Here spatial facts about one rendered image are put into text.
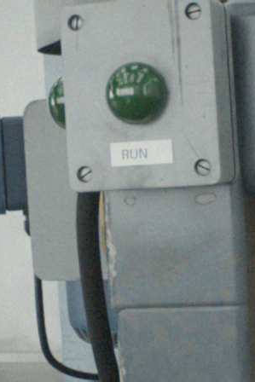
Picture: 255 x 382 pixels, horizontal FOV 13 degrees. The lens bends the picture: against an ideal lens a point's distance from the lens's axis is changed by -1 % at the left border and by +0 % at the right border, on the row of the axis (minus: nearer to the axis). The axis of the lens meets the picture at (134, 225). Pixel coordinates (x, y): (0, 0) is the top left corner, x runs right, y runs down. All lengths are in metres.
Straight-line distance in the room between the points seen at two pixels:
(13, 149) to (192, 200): 0.48
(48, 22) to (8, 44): 5.19
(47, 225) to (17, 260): 5.22
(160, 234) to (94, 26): 0.11
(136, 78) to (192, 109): 0.03
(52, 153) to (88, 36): 0.48
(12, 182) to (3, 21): 5.24
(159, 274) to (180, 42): 0.13
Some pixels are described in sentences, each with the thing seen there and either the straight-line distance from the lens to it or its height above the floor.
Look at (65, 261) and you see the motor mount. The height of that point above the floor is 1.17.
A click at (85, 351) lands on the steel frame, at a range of 5.69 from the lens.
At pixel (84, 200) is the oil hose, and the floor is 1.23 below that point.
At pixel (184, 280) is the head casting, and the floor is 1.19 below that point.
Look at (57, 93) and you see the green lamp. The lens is 0.57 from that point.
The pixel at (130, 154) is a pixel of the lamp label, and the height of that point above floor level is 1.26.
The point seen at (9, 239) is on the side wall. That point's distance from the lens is 6.25.
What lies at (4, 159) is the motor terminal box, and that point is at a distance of 1.05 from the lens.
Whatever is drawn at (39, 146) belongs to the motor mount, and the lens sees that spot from 1.03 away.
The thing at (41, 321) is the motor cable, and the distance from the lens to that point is 1.10.
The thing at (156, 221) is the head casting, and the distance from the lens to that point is 0.59.
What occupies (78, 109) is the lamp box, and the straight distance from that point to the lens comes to 0.56.
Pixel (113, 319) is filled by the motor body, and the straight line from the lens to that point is 1.05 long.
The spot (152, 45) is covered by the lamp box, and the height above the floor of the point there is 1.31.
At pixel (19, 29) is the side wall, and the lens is 6.24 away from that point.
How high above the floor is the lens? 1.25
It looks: 3 degrees down
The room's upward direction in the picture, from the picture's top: 3 degrees counter-clockwise
